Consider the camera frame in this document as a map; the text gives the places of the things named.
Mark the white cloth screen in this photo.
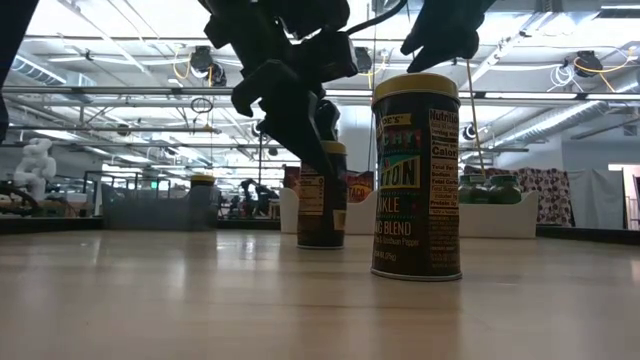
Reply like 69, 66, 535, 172
567, 168, 626, 230

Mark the yellow hanging cable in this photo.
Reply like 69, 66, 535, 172
464, 59, 487, 175

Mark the yellow-lid seasoning can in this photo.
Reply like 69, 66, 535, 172
296, 140, 349, 250
369, 72, 464, 282
188, 173, 217, 231

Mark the green-lid spice jar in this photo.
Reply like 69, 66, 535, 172
488, 173, 523, 205
459, 173, 490, 205

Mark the grey overhead metal beam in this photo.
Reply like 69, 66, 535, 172
0, 85, 640, 101

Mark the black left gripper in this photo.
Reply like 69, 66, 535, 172
199, 0, 359, 176

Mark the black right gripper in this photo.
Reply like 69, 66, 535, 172
401, 0, 496, 74

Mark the white humanoid robot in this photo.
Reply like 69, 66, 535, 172
12, 138, 58, 201

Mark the floral patterned cloth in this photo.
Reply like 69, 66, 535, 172
462, 166, 576, 227

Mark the grey translucent plastic bin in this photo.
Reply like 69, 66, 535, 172
102, 183, 221, 232

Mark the white plastic bin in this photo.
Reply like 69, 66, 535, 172
458, 189, 540, 240
278, 187, 375, 236

